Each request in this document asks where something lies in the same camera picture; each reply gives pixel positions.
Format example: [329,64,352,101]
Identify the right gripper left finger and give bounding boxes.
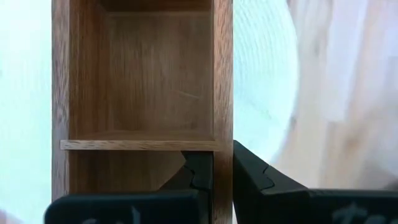
[44,151,215,224]

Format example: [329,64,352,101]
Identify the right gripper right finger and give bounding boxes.
[233,139,398,224]

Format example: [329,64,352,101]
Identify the wooden tea organizer box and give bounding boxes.
[51,0,234,224]

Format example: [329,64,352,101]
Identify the white round woven placemat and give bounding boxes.
[0,0,300,224]

